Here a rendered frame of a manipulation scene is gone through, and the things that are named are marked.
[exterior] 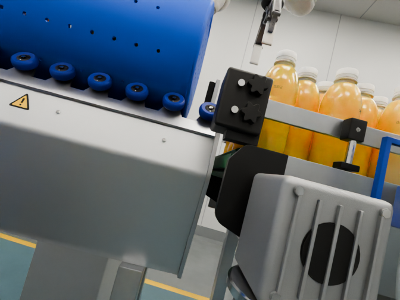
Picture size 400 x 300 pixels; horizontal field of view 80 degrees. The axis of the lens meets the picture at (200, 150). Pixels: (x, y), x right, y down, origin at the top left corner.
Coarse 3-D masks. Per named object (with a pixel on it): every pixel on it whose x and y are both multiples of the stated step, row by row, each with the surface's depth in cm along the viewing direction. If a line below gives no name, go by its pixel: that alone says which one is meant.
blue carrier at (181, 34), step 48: (0, 0) 44; (48, 0) 44; (96, 0) 44; (144, 0) 45; (192, 0) 48; (48, 48) 47; (96, 48) 46; (144, 48) 45; (192, 48) 45; (192, 96) 64
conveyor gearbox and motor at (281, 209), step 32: (256, 192) 29; (288, 192) 22; (320, 192) 22; (352, 192) 23; (256, 224) 26; (288, 224) 22; (320, 224) 22; (352, 224) 22; (384, 224) 22; (256, 256) 24; (288, 256) 21; (320, 256) 22; (352, 256) 22; (384, 256) 22; (256, 288) 22; (288, 288) 21; (320, 288) 22; (352, 288) 22
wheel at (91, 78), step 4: (92, 76) 47; (96, 76) 47; (100, 76) 47; (104, 76) 47; (108, 76) 48; (88, 80) 46; (92, 80) 46; (96, 80) 46; (100, 80) 46; (104, 80) 47; (108, 80) 47; (88, 84) 47; (92, 84) 46; (96, 84) 46; (100, 84) 46; (104, 84) 46; (108, 84) 47; (92, 88) 46; (96, 88) 46; (100, 88) 46; (104, 88) 46; (108, 88) 47
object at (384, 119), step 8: (376, 104) 54; (392, 104) 47; (384, 112) 48; (392, 112) 46; (384, 120) 47; (392, 120) 46; (376, 128) 52; (384, 128) 47; (392, 128) 45; (376, 152) 47; (376, 160) 46; (368, 168) 51; (368, 176) 47
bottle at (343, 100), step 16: (336, 80) 47; (352, 80) 46; (336, 96) 45; (352, 96) 44; (320, 112) 47; (336, 112) 44; (352, 112) 43; (320, 144) 45; (336, 144) 43; (320, 160) 44; (336, 160) 43
